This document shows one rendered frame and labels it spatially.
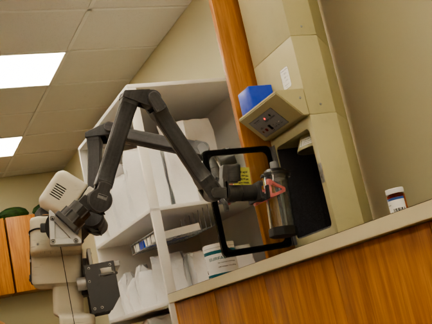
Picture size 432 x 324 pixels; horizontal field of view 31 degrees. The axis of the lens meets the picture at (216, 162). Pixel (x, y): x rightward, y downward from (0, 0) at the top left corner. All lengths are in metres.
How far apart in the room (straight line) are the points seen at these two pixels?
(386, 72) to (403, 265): 1.27
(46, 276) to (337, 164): 1.07
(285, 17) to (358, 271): 1.11
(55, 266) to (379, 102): 1.40
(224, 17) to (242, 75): 0.25
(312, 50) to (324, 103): 0.20
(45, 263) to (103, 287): 0.21
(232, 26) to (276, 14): 0.33
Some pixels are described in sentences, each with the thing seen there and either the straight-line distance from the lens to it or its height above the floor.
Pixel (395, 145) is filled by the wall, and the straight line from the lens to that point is 3.09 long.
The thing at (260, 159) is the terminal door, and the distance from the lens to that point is 2.96.
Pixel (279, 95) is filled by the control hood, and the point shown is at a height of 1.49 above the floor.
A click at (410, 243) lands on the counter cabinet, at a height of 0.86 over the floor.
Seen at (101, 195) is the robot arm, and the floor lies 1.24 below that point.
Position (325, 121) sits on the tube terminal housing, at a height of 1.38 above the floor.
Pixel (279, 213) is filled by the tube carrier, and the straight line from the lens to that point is 2.70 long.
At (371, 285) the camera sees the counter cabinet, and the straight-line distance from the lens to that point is 2.10.
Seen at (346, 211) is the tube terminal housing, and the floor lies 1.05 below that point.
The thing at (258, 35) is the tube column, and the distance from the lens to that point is 3.06.
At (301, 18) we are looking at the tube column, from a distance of 2.90.
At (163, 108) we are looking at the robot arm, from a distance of 2.59.
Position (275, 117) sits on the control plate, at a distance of 2.84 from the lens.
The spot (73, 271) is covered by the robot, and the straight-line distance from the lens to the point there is 2.66.
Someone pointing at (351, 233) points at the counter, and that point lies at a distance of 2.08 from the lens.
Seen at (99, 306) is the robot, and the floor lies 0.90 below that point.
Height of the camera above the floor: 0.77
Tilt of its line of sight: 12 degrees up
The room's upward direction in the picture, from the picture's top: 12 degrees counter-clockwise
